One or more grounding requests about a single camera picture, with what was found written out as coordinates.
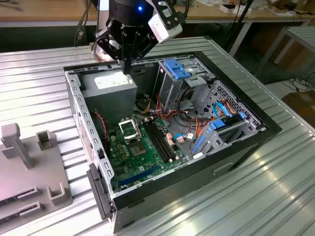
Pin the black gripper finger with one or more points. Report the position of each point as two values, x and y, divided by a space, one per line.
146 48
108 44

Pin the CPU socket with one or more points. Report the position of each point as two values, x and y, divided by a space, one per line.
137 150

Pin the blue plastic disk carrier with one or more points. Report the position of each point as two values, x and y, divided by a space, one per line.
176 67

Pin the grey metal drive cage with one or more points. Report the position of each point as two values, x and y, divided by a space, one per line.
169 93

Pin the grey power supply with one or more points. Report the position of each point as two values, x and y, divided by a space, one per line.
110 103

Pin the wooden desk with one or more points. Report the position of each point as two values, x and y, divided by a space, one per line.
49 9

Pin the white box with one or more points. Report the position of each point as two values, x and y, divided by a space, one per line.
225 10

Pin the black RAM slot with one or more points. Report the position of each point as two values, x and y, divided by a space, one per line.
155 142
158 141
165 138
161 140

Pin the perforated metal disk bay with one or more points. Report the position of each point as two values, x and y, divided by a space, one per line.
229 94

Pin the black tripod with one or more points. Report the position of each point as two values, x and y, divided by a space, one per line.
243 16

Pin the black disk in blue carrier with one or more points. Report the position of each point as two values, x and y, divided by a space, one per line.
217 125

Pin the green motherboard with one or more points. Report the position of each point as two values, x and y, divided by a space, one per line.
147 157

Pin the blue expansion slot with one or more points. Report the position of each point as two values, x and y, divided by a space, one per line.
137 176

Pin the black plastic case bezel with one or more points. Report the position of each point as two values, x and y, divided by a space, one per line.
98 191

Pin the black open PC case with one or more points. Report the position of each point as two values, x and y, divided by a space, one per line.
172 194

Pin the grey parts rack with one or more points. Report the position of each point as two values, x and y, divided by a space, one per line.
29 179

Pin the cardboard box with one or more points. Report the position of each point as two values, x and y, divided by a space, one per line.
304 108

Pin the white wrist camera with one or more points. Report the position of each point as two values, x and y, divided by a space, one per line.
162 27

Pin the black camera bracket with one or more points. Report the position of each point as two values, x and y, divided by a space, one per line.
177 18

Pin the blue plastic bracket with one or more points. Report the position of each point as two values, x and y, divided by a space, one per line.
198 143

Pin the grey metal frame table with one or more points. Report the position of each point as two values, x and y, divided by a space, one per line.
304 33

